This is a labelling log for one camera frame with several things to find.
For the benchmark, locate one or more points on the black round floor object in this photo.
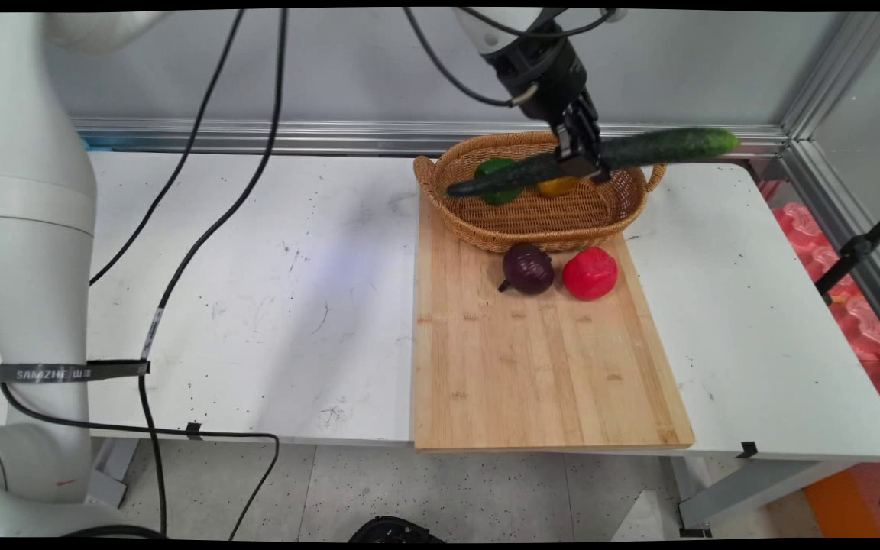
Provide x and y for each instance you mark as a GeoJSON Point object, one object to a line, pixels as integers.
{"type": "Point", "coordinates": [394, 529]}

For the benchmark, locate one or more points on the green bell pepper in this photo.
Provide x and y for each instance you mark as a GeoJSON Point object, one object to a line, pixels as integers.
{"type": "Point", "coordinates": [498, 196]}

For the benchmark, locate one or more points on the woven wicker basket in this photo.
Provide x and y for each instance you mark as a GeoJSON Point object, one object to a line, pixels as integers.
{"type": "Point", "coordinates": [547, 228]}

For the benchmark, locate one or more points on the black tripod stand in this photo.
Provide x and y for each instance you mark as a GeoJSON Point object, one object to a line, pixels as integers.
{"type": "Point", "coordinates": [856, 248]}

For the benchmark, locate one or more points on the slanted aluminium frame rail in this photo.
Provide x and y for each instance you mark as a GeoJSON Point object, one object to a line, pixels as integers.
{"type": "Point", "coordinates": [829, 76]}

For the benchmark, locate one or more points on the orange floor mat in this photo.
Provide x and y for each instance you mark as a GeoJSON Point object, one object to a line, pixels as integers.
{"type": "Point", "coordinates": [841, 508]}

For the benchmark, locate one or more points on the grey table leg with foot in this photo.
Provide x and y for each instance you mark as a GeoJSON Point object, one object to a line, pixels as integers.
{"type": "Point", "coordinates": [745, 489]}

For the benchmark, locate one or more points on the black tape piece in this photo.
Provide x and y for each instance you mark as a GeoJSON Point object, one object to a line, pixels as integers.
{"type": "Point", "coordinates": [747, 450]}
{"type": "Point", "coordinates": [193, 430]}

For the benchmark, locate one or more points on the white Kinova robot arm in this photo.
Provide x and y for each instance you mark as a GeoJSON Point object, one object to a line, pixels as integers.
{"type": "Point", "coordinates": [31, 229]}

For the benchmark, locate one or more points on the blue foam sheet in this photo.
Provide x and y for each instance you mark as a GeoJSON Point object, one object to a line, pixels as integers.
{"type": "Point", "coordinates": [96, 143]}

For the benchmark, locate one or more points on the horizontal aluminium frame rail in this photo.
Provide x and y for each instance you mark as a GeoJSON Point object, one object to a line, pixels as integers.
{"type": "Point", "coordinates": [333, 137]}

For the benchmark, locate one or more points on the wooden cutting board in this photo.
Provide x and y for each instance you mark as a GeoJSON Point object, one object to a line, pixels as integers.
{"type": "Point", "coordinates": [532, 367]}

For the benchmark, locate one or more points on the purple red onion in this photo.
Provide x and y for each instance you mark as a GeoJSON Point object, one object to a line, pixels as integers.
{"type": "Point", "coordinates": [529, 269]}

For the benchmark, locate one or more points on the yellow bell pepper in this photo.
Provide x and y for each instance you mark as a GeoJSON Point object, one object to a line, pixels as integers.
{"type": "Point", "coordinates": [556, 186]}

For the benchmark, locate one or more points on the red tomato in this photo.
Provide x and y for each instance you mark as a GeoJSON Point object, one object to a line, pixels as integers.
{"type": "Point", "coordinates": [590, 273]}

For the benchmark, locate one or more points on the long green cucumber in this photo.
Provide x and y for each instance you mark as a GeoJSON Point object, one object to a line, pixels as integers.
{"type": "Point", "coordinates": [669, 145]}

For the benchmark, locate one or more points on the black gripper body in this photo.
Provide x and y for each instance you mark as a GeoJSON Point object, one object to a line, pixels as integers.
{"type": "Point", "coordinates": [543, 80]}

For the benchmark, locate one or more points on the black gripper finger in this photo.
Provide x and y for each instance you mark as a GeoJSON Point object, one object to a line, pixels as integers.
{"type": "Point", "coordinates": [577, 162]}
{"type": "Point", "coordinates": [589, 118]}

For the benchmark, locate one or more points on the red foam sheet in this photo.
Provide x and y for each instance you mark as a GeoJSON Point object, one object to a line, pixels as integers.
{"type": "Point", "coordinates": [856, 313]}

